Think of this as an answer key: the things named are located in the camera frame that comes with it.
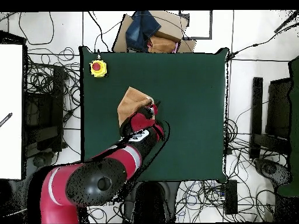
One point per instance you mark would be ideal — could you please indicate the tan terry towel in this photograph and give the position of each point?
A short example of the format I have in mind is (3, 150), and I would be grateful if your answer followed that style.
(130, 105)

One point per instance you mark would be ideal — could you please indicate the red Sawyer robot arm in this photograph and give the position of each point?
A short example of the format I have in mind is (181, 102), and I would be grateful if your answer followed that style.
(93, 182)

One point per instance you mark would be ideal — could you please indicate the black flat bar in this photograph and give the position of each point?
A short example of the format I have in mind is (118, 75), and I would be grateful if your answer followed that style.
(256, 116)

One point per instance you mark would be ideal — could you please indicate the dark green table cloth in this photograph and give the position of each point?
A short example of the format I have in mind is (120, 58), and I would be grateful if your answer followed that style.
(186, 93)

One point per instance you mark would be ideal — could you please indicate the folded tan towel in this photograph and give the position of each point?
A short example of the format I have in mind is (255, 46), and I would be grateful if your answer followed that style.
(161, 44)

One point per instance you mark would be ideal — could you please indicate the yellow emergency stop button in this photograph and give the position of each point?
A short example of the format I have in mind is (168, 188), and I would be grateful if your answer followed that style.
(98, 68)

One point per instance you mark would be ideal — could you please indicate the blue denim jeans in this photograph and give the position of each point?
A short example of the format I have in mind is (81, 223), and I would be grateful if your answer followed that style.
(140, 28)

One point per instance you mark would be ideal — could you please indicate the brown cardboard box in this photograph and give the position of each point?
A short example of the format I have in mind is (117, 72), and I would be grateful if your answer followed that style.
(170, 25)

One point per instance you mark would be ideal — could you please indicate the black equipment case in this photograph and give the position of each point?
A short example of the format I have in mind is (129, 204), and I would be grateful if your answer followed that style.
(44, 105)

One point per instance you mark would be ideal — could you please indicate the black power strip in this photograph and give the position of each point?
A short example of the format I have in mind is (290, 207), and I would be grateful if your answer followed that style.
(231, 196)

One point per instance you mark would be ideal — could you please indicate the black box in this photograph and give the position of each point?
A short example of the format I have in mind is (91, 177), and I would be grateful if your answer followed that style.
(279, 105)

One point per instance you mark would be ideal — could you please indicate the green cloth on side table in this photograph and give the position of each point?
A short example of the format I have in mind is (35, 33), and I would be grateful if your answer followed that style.
(294, 116)

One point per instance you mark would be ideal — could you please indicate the white desk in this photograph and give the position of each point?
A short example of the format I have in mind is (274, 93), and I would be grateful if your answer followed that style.
(10, 93)

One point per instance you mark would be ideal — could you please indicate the black rod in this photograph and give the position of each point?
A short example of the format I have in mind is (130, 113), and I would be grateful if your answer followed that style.
(286, 22)

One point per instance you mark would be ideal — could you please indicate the black square metal frame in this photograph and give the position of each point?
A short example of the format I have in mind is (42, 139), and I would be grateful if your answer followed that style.
(198, 37)

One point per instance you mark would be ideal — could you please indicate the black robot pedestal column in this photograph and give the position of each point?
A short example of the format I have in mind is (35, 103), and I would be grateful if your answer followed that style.
(151, 200)

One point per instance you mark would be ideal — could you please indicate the black pedestal foot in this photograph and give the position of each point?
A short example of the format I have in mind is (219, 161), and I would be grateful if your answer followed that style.
(39, 161)
(271, 169)

